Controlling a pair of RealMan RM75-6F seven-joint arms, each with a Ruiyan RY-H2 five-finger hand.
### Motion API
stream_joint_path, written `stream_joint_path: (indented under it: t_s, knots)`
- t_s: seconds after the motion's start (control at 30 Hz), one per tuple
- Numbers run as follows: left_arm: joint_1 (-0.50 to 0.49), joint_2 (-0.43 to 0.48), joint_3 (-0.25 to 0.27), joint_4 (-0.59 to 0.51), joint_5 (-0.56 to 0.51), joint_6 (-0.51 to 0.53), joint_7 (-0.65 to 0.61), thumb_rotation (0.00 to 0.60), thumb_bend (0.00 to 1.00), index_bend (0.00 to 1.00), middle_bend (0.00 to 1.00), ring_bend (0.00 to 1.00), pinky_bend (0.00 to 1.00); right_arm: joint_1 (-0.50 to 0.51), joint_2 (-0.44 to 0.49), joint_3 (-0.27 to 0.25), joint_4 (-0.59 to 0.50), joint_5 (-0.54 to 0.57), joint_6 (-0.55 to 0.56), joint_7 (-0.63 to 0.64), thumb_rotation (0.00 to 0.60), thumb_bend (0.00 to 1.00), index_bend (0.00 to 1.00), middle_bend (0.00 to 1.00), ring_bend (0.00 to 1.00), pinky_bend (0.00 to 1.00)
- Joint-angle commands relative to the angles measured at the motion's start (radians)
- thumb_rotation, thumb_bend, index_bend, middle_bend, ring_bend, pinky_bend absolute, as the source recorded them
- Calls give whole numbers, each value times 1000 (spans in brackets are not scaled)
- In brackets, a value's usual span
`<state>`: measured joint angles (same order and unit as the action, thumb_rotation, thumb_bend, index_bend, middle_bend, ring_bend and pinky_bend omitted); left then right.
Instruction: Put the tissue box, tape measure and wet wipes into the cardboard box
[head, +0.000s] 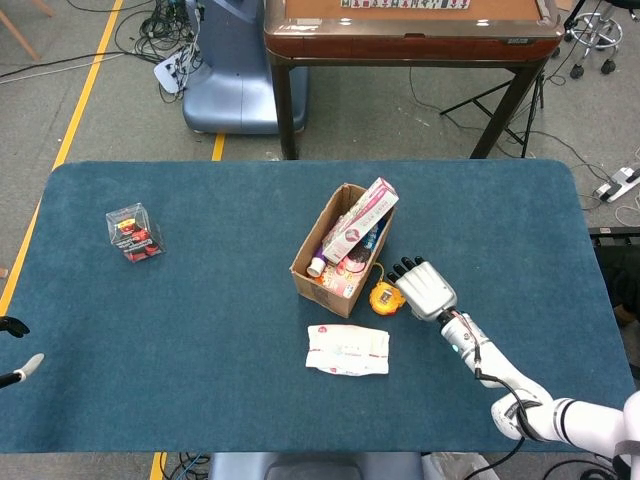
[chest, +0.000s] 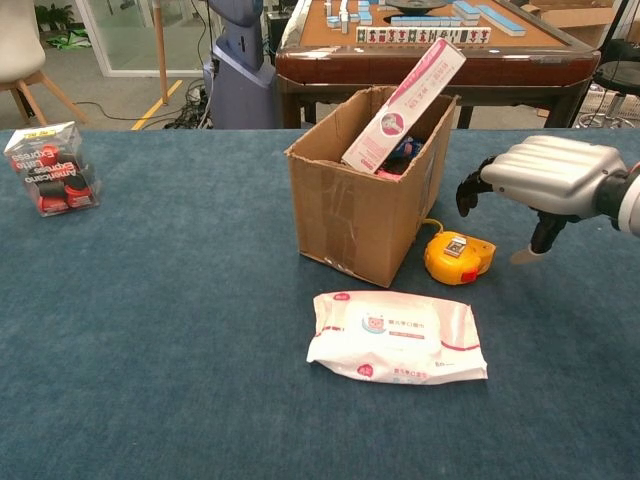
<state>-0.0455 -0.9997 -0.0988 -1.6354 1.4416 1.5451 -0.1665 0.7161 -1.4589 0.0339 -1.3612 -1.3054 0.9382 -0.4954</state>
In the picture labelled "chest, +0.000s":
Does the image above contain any wooden-legged chair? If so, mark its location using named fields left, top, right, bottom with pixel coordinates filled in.
left=0, top=0, right=91, bottom=126

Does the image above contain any row of mahjong tiles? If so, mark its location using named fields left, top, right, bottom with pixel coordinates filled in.
left=355, top=25, right=492, bottom=45

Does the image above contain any yellow tape measure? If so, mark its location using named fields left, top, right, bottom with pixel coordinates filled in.
left=423, top=218, right=498, bottom=286

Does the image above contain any white plastic basket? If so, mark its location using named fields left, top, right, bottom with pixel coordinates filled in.
left=584, top=82, right=640, bottom=121

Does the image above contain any brown cardboard box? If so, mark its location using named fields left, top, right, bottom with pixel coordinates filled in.
left=284, top=85, right=459, bottom=290

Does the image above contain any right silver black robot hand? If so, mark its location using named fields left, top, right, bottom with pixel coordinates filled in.
left=455, top=135, right=630, bottom=265

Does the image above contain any blue felt table mat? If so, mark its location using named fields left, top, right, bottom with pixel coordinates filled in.
left=0, top=128, right=640, bottom=480

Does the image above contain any chrome stool with castors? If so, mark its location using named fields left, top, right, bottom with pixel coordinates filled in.
left=579, top=38, right=640, bottom=130

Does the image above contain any black cable bundle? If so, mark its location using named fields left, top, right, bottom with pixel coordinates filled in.
left=164, top=74, right=215, bottom=130

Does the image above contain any green potted plant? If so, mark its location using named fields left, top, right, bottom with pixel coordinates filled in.
left=33, top=3, right=76, bottom=32

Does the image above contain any brown mahjong table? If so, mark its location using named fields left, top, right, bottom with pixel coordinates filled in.
left=274, top=0, right=601, bottom=130

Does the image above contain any pink white carton box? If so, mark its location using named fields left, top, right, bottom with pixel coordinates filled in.
left=341, top=37, right=468, bottom=175

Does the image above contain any clear coffee capsule box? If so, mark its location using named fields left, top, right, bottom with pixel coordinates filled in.
left=3, top=121, right=103, bottom=219

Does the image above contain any wooden pole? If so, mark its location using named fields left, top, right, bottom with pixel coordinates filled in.
left=152, top=0, right=170, bottom=106

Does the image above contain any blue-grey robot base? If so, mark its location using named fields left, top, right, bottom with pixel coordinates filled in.
left=202, top=0, right=279, bottom=130

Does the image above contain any white pink wet wipes pack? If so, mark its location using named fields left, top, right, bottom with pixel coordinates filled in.
left=305, top=289, right=489, bottom=386

